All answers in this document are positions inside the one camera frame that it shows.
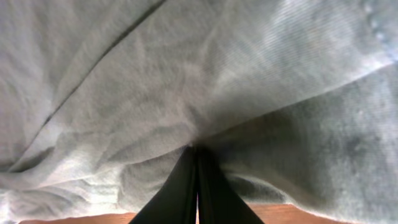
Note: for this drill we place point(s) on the light blue t-shirt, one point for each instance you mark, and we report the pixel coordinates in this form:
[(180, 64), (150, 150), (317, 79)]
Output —
[(297, 98)]

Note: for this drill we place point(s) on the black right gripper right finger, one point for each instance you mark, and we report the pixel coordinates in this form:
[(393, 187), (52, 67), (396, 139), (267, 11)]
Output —
[(218, 203)]

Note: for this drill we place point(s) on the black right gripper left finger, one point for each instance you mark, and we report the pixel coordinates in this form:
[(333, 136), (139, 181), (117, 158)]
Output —
[(176, 201)]

